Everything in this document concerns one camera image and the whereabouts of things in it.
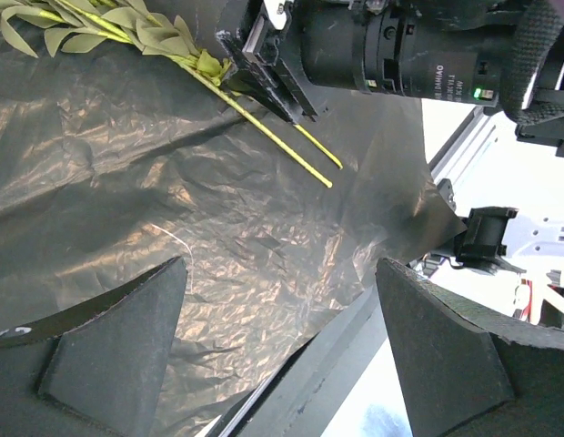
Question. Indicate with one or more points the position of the pink and white flower bouquet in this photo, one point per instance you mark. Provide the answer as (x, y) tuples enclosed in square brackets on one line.
[(78, 27)]

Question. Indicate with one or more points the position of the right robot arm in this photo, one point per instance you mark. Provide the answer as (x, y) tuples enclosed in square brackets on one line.
[(531, 87)]

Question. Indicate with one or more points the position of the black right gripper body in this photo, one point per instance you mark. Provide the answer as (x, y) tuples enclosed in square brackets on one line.
[(285, 53)]

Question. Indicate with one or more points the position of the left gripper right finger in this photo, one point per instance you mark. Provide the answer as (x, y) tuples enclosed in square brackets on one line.
[(465, 369)]

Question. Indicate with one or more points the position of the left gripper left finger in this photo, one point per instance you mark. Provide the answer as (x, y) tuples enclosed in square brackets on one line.
[(97, 368)]

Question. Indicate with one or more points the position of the aluminium rail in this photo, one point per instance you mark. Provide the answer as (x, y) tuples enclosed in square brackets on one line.
[(465, 148)]

